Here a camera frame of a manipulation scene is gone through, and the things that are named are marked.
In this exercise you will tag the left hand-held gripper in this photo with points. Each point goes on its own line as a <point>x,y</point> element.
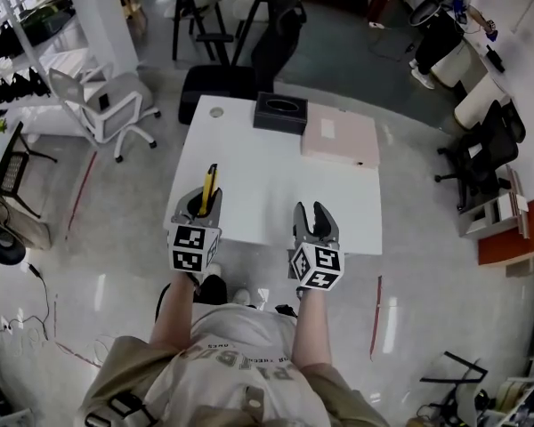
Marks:
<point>191,238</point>

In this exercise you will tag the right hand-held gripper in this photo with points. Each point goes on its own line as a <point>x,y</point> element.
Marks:
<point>316,265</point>

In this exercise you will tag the yellow utility knife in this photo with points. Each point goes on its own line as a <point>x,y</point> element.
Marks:
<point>211,180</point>

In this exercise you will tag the person's left forearm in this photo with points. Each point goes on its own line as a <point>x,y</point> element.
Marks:
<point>173,314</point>

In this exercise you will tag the person's right forearm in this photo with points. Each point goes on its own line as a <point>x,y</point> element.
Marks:
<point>311,327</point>

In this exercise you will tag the person's white shoe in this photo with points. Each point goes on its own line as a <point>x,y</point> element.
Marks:
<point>212,270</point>
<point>241,296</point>

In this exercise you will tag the white table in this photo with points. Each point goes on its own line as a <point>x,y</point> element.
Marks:
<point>267,171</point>

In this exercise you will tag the pink flat box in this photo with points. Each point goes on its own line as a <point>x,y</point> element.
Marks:
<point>342,142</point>

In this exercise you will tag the black tissue box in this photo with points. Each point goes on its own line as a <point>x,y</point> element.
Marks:
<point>277,122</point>

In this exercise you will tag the black high-back office chair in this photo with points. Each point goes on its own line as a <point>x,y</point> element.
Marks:
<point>216,87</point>

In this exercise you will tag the white mesh office chair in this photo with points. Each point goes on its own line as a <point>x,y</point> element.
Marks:
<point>111,114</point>

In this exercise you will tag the person's beige shirt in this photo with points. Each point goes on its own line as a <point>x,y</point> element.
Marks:
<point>231,372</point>

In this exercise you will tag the white open box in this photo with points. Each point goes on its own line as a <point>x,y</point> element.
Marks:
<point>494,214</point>

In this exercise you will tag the black swivel office chair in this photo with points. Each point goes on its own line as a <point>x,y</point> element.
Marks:
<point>485,154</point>

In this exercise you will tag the black folding mesh chair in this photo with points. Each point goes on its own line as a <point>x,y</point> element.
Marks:
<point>11,171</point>

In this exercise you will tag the orange-red board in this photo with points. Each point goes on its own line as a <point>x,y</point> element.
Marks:
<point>512,234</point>

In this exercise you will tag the white cylinder stool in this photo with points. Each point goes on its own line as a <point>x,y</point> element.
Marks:
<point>451,67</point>
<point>476,102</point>

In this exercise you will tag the black round fan base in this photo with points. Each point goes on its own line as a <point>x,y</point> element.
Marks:
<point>0,245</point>

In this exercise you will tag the white metal shelf rack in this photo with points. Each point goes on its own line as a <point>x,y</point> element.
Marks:
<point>13,56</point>

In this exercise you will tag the dark green storage crate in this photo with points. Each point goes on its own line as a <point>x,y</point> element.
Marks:
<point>49,18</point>

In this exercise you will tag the black handheld device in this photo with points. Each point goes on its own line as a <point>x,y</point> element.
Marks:
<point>495,59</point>

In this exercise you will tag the white long worktable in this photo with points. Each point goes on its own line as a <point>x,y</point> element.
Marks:
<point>531,105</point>

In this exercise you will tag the black metal stand frame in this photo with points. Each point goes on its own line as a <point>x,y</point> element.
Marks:
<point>460,378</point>

